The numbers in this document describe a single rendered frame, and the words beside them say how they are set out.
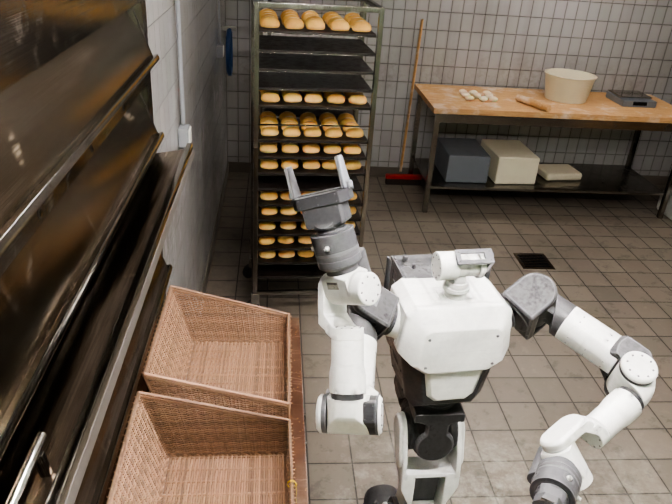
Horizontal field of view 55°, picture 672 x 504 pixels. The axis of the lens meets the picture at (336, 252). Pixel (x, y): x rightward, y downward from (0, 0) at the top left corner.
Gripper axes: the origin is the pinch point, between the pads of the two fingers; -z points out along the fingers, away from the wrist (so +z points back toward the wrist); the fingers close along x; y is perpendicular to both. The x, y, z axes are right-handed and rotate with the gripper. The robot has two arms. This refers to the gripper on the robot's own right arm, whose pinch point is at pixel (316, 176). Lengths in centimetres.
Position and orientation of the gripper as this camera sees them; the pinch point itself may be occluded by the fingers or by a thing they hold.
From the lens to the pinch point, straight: 124.4
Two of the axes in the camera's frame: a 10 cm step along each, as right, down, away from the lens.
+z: 2.6, 9.4, 2.2
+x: 9.0, -1.6, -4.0
